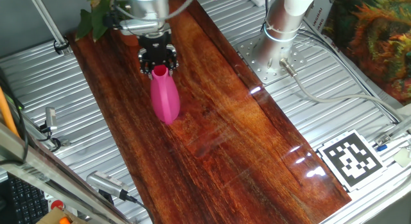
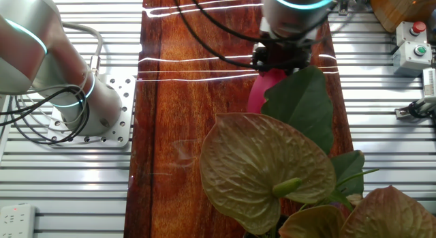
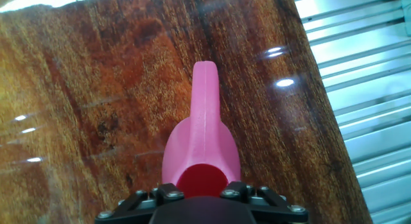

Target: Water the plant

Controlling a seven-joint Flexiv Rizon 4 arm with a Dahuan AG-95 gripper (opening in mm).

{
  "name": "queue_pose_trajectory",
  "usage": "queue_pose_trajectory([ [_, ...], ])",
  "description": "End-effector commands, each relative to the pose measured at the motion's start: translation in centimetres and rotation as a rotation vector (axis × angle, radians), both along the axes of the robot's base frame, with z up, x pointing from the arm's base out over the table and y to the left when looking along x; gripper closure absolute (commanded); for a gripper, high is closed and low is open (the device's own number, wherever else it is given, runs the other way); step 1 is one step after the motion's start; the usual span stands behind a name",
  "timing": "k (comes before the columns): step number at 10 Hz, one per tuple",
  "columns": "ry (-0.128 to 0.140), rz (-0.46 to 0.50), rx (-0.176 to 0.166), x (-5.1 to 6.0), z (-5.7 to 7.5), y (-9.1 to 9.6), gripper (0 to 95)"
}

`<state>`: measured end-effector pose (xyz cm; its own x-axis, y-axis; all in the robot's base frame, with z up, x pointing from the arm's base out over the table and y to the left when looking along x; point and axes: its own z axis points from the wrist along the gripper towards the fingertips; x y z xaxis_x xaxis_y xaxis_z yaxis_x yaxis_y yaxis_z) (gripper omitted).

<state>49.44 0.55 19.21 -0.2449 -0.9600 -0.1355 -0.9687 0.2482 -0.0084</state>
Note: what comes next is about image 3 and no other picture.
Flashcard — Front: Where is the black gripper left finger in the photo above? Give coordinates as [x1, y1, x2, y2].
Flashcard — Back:
[94, 182, 186, 224]

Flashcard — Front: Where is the pink plastic watering can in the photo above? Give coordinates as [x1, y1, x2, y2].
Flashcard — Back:
[161, 60, 241, 199]

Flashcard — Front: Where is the glossy wood grain board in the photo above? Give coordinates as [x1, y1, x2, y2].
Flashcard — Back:
[0, 0, 373, 224]

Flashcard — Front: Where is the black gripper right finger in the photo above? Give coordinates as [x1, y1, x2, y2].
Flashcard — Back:
[220, 181, 310, 224]

